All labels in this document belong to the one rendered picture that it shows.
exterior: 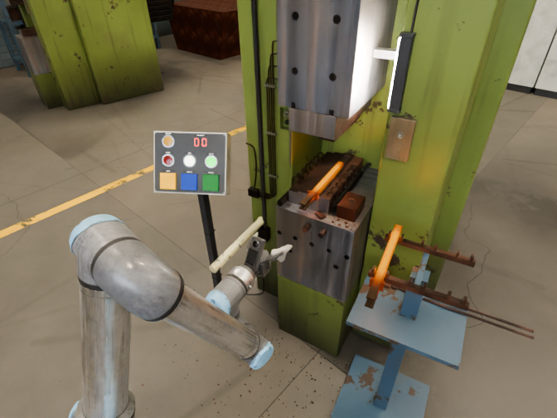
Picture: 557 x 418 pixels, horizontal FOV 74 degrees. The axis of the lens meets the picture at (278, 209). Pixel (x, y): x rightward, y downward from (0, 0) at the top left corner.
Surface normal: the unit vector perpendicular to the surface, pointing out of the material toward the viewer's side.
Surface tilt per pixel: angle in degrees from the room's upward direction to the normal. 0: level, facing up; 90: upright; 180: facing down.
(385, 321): 0
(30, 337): 0
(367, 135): 90
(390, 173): 90
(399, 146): 90
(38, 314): 0
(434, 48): 90
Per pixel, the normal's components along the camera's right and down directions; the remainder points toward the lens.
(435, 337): -0.02, -0.80
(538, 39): -0.67, 0.45
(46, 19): 0.65, 0.44
